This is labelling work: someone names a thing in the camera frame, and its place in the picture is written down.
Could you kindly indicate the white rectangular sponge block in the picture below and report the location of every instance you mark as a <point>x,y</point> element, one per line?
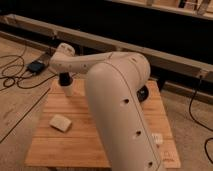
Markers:
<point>60,122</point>

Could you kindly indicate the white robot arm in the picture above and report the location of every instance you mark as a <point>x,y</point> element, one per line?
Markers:
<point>112,81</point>

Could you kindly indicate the white small bottle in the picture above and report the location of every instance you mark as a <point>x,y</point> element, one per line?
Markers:
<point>158,138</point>

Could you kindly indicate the white ceramic cup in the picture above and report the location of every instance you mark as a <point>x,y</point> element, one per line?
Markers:
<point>68,90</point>

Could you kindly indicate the blue power adapter box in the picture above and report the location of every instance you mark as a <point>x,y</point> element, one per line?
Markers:
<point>35,67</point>

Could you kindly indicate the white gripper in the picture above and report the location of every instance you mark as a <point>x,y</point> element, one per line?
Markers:
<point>65,79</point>

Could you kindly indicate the dark ceramic bowl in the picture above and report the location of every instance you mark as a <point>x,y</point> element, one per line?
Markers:
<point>143,94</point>

